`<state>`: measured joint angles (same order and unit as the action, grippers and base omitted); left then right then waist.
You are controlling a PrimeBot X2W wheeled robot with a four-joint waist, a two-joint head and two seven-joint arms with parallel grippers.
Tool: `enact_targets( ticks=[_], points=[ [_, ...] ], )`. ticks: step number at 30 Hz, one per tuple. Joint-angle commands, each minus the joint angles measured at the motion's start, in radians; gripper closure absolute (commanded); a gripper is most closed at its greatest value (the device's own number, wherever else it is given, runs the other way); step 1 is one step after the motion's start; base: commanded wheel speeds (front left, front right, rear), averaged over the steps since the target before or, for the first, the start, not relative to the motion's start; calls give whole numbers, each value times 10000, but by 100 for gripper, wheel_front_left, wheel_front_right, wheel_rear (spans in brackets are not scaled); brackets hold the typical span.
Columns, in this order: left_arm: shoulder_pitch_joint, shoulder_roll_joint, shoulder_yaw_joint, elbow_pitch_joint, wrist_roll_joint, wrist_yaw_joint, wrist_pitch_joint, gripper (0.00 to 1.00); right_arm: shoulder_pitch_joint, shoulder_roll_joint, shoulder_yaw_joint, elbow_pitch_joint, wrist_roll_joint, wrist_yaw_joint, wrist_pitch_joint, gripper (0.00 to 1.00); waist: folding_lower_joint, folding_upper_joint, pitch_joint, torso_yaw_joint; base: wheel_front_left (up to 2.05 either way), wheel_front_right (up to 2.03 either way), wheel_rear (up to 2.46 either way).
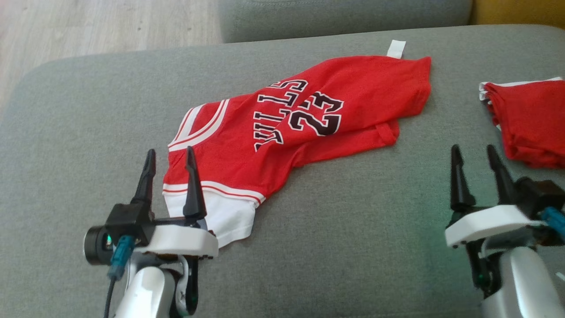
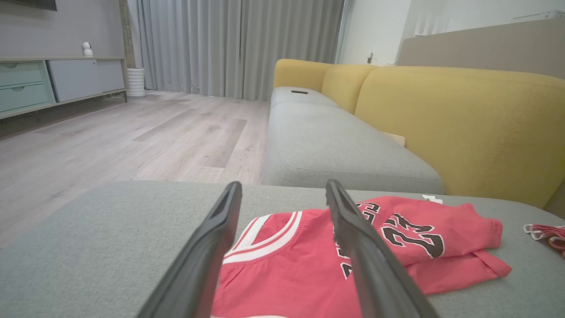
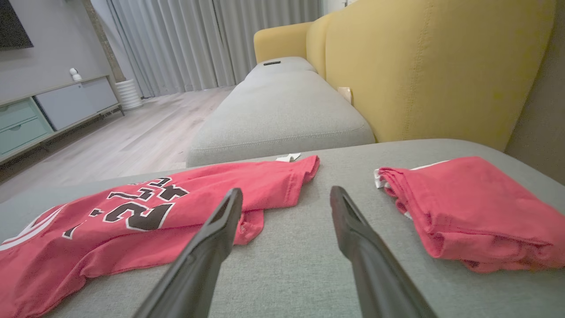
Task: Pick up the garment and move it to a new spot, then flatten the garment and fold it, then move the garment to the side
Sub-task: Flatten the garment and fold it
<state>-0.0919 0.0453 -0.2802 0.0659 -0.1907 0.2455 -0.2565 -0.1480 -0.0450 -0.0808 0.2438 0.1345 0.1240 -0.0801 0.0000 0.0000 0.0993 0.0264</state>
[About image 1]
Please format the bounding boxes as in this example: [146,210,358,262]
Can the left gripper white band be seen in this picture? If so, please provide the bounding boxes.
[131,146,219,261]

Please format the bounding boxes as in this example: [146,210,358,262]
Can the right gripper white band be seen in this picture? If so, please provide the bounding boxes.
[445,144,546,249]

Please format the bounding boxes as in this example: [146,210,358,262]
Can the red and white shorts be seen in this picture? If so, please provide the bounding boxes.
[479,77,565,169]

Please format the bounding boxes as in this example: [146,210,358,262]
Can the red basketball jersey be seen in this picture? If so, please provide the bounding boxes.
[162,40,432,249]

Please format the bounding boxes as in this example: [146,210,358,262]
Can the large grey sofa ottoman cushion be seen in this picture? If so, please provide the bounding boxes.
[0,24,565,318]

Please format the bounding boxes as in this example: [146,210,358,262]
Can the grey sofa seat cushion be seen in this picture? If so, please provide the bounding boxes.
[218,0,473,44]

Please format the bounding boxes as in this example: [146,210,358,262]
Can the black cable teal connector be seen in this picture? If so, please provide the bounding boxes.
[541,207,565,241]
[104,235,136,318]

